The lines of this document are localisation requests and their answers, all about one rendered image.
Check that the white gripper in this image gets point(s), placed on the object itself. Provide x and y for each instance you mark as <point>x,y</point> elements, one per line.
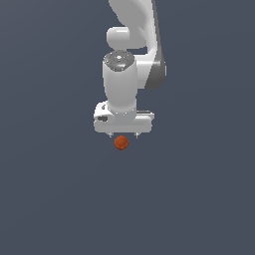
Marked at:
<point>123,123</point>

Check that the small red ball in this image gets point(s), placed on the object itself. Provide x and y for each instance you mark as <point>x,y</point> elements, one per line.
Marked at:
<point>121,142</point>

